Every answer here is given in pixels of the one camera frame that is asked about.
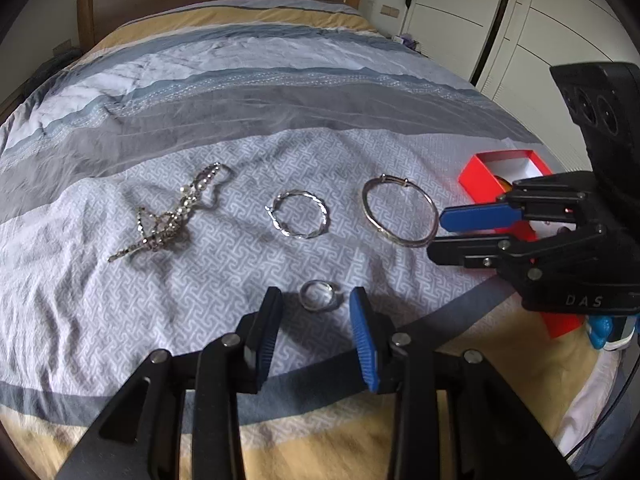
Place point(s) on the wall switch plate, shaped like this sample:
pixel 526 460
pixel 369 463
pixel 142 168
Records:
pixel 389 10

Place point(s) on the person's right hand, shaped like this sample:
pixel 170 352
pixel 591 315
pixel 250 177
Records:
pixel 602 330

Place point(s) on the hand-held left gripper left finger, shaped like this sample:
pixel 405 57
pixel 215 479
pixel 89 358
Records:
pixel 260 355

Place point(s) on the wooden side cabinet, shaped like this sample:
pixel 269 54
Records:
pixel 12 102

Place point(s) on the red cardboard box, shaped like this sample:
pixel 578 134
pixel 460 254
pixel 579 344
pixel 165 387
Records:
pixel 475 175

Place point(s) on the wooden nightstand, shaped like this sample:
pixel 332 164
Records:
pixel 412 46

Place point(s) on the striped bed blanket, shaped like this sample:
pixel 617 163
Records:
pixel 150 310

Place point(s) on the wall outlet plate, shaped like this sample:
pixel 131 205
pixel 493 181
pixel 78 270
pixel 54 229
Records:
pixel 62 47

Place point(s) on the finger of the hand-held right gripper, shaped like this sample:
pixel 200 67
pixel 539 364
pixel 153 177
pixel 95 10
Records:
pixel 470 252
pixel 475 217

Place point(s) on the plain silver bangle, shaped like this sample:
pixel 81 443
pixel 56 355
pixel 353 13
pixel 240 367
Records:
pixel 385 179

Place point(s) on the grey cloth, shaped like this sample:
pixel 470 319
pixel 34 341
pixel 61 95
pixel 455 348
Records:
pixel 50 70

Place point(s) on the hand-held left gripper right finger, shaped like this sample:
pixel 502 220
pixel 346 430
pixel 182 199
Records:
pixel 365 340

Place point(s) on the white wardrobe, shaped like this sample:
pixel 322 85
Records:
pixel 525 20

